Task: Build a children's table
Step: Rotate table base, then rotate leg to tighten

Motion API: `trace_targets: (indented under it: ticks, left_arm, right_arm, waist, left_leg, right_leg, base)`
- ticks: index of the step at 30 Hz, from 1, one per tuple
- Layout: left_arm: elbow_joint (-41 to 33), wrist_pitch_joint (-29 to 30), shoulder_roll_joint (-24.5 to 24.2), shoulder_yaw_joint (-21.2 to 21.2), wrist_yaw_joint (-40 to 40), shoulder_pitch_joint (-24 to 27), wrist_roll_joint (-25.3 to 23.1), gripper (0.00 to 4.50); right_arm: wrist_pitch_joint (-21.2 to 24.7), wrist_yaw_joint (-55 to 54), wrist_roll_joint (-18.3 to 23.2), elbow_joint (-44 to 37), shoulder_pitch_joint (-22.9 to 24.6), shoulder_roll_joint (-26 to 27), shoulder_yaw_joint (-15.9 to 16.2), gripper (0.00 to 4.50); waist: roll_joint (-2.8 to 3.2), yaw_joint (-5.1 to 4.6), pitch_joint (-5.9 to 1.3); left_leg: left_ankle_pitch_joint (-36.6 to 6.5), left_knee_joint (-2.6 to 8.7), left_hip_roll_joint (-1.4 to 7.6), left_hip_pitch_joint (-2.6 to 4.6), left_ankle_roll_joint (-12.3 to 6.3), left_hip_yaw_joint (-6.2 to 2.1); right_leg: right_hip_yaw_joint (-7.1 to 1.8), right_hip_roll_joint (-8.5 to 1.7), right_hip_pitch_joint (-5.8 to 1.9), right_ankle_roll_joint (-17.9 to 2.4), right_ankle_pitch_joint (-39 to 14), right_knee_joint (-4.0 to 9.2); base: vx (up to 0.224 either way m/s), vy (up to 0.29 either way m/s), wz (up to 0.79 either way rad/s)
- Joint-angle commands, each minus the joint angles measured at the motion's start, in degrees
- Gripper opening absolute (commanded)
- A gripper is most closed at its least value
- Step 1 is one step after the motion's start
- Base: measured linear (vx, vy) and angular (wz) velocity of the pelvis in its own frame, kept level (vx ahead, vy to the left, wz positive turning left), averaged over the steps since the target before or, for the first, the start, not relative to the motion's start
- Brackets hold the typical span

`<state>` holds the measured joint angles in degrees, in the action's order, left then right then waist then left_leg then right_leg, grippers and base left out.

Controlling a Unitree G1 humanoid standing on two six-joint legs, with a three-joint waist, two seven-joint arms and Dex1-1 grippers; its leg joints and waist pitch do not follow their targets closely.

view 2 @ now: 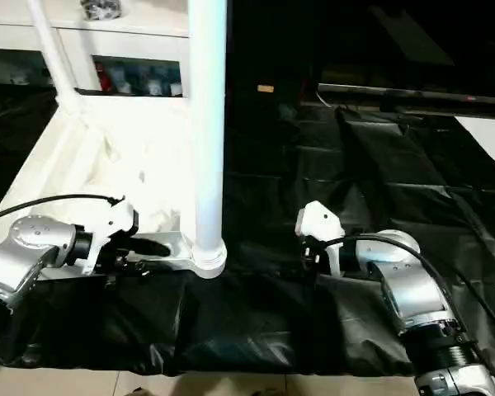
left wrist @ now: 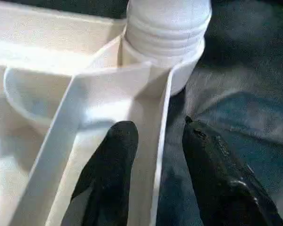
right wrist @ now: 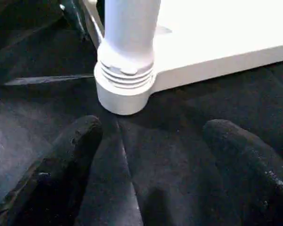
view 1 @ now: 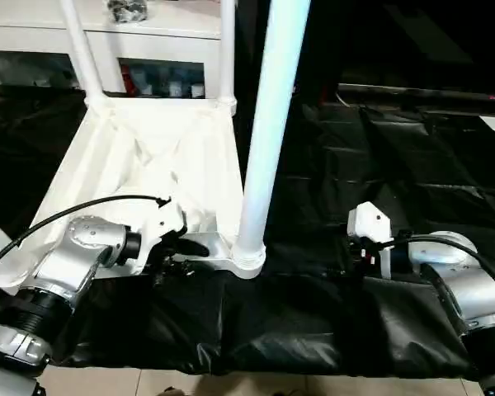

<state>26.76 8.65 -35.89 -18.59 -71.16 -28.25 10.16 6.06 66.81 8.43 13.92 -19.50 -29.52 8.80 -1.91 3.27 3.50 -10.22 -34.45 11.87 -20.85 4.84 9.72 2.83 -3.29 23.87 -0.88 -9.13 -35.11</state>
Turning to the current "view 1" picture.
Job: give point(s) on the white plastic table top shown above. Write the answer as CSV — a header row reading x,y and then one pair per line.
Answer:
x,y
148,165

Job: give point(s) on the black plastic mat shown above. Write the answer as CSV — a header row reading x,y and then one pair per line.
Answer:
x,y
396,181

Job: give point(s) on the black low shelf board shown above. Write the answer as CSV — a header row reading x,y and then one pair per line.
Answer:
x,y
421,92

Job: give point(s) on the red bottle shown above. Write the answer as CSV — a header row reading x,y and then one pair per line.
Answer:
x,y
125,78

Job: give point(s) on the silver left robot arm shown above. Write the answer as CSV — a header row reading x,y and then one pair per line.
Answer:
x,y
66,264

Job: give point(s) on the white sideboard cabinet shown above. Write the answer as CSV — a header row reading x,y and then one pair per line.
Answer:
x,y
33,41

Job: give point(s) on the grey crumpled object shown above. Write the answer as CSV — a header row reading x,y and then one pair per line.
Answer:
x,y
128,10

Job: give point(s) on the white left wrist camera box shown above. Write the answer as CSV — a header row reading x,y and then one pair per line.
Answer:
x,y
163,223

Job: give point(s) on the grey and black robot foot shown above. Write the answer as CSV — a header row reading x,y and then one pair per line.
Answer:
x,y
172,391

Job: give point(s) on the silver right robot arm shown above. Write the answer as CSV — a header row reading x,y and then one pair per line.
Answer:
x,y
470,289

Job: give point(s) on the small white jar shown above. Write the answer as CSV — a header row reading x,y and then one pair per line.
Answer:
x,y
175,87
196,89

